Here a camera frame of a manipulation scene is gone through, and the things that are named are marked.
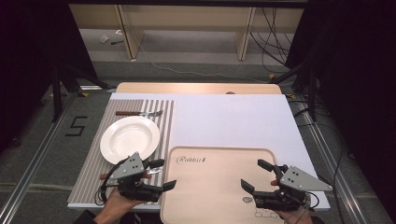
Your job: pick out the striped placemat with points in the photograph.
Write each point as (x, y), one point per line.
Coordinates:
(88, 171)

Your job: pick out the black metal stand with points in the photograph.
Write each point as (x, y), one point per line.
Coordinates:
(57, 93)
(312, 93)

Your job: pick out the wooden shelf unit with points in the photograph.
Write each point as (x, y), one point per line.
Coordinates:
(186, 18)

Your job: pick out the dark curtain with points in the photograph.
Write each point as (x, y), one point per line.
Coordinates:
(31, 62)
(358, 77)

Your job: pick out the wooden table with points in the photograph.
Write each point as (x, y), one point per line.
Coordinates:
(186, 88)

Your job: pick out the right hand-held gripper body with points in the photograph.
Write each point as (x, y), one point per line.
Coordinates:
(299, 180)

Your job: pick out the white board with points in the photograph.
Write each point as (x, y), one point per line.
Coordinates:
(233, 124)

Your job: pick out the white plate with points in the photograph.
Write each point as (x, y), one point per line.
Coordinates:
(129, 140)

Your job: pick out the small black floor object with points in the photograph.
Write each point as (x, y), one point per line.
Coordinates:
(117, 42)

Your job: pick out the metal floor rail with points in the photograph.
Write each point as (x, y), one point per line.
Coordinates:
(34, 158)
(330, 155)

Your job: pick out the yellow tape marker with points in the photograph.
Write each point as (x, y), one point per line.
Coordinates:
(84, 94)
(290, 95)
(271, 76)

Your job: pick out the beige tray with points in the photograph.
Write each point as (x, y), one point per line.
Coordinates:
(211, 186)

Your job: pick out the person's left hand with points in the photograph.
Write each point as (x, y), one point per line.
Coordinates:
(116, 203)

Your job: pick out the small white floor object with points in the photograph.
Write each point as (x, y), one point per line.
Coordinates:
(104, 39)

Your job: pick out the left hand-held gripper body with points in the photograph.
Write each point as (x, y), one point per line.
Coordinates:
(129, 169)

